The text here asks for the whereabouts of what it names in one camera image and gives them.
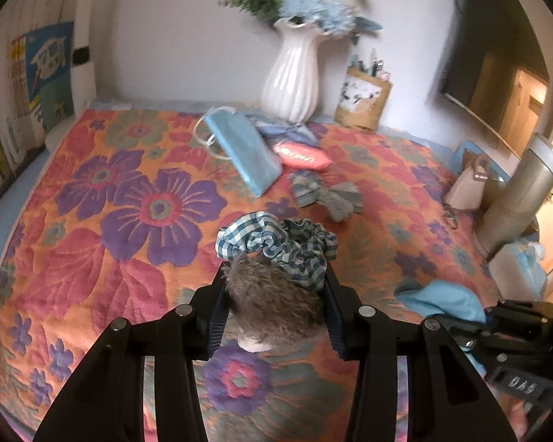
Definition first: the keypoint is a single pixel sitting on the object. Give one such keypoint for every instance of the beige handbag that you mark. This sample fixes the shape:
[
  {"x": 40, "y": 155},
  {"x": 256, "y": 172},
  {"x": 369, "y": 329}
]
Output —
[{"x": 465, "y": 188}]

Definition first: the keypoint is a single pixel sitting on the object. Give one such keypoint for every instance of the white post with black band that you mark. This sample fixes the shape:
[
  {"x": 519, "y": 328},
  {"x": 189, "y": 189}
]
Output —
[{"x": 83, "y": 18}]

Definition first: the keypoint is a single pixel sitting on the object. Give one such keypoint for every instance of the blue and white flowers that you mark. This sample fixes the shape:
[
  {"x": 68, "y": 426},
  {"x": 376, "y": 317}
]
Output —
[{"x": 313, "y": 4}]

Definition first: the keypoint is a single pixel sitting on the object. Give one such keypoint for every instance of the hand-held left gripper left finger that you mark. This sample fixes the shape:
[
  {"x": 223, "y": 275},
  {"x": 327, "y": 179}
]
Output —
[{"x": 216, "y": 315}]

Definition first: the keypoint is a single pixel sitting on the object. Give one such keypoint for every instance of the blue case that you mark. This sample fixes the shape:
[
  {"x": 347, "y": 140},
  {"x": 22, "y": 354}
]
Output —
[{"x": 463, "y": 152}]

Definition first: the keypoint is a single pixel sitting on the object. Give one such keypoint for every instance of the stack of blue face masks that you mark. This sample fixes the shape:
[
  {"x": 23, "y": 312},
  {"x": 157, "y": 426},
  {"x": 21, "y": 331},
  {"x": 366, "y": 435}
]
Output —
[{"x": 249, "y": 152}]

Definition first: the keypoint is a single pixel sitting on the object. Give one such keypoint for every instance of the pink tissue packet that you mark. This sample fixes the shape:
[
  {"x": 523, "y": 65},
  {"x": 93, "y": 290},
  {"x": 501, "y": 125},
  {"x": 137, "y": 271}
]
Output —
[{"x": 299, "y": 154}]

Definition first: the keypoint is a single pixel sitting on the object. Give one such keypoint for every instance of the brown pen holder box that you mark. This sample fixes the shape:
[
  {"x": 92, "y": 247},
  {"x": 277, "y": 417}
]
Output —
[{"x": 361, "y": 99}]

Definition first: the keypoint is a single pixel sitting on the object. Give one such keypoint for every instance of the white ribbed vase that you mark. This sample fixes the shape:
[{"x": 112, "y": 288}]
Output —
[{"x": 290, "y": 78}]

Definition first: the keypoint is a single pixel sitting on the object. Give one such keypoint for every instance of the checked bow hair clip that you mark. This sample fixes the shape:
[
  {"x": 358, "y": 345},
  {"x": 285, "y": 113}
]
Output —
[{"x": 336, "y": 198}]

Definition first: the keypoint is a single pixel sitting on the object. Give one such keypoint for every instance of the floral blanket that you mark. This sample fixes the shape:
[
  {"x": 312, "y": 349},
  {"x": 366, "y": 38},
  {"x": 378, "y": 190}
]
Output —
[{"x": 120, "y": 248}]

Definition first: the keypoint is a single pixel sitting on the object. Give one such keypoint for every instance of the dark flat screen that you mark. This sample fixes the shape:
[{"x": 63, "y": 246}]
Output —
[{"x": 484, "y": 46}]

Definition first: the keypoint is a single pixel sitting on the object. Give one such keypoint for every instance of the row of books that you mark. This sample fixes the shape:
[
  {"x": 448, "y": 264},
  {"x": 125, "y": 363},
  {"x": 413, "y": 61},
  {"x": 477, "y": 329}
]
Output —
[{"x": 41, "y": 78}]

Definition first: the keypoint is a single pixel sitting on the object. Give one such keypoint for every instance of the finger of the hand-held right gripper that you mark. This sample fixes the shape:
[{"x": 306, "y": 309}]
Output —
[{"x": 520, "y": 313}]

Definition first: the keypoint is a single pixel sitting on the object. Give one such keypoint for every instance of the blue checked scrunchie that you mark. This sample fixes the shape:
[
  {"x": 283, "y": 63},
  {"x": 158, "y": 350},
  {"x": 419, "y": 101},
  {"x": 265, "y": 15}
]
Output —
[{"x": 295, "y": 248}]

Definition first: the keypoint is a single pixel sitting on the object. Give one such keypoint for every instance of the blue cloth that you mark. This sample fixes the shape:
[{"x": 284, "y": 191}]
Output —
[{"x": 442, "y": 301}]

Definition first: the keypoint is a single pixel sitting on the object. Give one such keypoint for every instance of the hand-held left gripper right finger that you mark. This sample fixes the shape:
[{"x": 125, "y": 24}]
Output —
[{"x": 334, "y": 322}]

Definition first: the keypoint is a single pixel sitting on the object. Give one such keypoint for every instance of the silver cylindrical lamp base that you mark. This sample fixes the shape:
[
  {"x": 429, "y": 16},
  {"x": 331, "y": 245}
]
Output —
[{"x": 516, "y": 202}]

